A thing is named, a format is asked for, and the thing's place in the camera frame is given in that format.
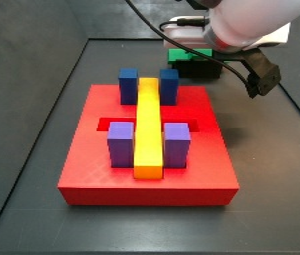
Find black angled fixture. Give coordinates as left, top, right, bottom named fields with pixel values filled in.
left=171, top=58, right=222, bottom=79

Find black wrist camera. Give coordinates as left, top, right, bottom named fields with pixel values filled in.
left=217, top=49, right=281, bottom=98

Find dark blue block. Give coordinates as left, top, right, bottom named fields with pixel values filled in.
left=118, top=68, right=138, bottom=105
left=159, top=69, right=178, bottom=106

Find purple block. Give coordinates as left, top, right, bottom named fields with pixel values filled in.
left=163, top=123, right=190, bottom=168
left=107, top=122, right=134, bottom=168

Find dark blue right block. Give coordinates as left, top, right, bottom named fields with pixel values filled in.
left=159, top=69, right=178, bottom=106

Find black camera cable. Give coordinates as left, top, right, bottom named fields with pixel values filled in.
left=123, top=0, right=251, bottom=88

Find red base board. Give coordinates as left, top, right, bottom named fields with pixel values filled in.
left=58, top=85, right=238, bottom=206

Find purple right block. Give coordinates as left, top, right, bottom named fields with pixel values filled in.
left=163, top=123, right=190, bottom=168

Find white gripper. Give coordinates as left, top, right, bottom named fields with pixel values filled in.
left=160, top=15, right=292, bottom=50

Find green stepped block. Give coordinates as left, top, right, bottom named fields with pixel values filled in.
left=167, top=49, right=213, bottom=64

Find dark blue left block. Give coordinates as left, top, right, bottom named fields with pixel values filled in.
left=118, top=68, right=138, bottom=105

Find yellow long bar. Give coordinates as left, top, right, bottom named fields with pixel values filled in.
left=134, top=78, right=163, bottom=179

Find purple left block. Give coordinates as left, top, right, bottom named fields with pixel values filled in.
left=107, top=122, right=134, bottom=168

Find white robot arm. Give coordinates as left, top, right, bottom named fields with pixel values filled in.
left=163, top=0, right=300, bottom=53

